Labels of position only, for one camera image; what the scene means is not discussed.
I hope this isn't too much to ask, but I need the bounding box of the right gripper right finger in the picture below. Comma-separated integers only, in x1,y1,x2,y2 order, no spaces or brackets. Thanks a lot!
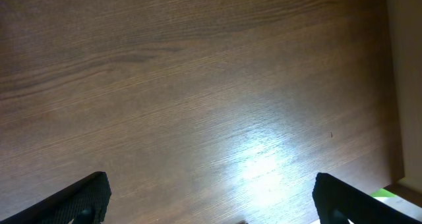
312,173,421,224

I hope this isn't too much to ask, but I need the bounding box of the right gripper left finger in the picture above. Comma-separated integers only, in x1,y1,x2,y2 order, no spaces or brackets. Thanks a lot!
1,171,111,224

